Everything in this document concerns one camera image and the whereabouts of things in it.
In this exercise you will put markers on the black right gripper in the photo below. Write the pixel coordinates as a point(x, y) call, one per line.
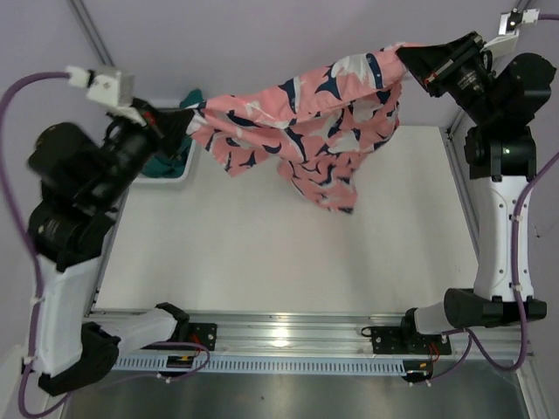
point(428, 62)

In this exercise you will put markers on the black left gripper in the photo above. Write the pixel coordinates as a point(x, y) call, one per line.
point(171, 127)

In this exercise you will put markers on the pink shark print shorts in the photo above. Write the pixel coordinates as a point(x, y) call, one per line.
point(321, 125)

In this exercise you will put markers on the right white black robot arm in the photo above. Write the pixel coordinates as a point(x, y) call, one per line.
point(501, 155)

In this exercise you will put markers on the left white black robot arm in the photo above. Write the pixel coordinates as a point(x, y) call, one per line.
point(81, 182)

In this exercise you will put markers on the green shorts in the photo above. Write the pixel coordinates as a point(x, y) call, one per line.
point(171, 162)

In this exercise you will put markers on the white plastic basket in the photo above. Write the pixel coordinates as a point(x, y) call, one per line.
point(168, 183)

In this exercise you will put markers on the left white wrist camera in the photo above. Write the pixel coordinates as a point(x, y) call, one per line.
point(108, 86)

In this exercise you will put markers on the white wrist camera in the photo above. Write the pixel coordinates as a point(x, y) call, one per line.
point(108, 86)
point(509, 31)

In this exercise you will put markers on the right aluminium frame post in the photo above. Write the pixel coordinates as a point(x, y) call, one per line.
point(461, 115)

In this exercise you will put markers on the aluminium frame post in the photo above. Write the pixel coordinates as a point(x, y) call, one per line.
point(90, 31)
point(461, 115)

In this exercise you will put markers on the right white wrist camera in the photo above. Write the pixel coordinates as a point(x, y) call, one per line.
point(509, 31)

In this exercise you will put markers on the left aluminium frame post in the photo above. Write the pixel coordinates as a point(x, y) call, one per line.
point(90, 31)

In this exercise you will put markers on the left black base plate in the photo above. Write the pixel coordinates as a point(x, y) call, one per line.
point(202, 334)

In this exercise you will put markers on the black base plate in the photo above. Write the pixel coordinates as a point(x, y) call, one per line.
point(202, 334)
point(392, 340)

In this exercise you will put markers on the aluminium mounting rail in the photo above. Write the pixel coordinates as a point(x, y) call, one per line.
point(311, 335)

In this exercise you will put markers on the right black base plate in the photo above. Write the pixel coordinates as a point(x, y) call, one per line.
point(392, 340)

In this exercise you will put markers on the white perforated cable tray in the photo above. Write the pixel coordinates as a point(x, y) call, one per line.
point(261, 365)

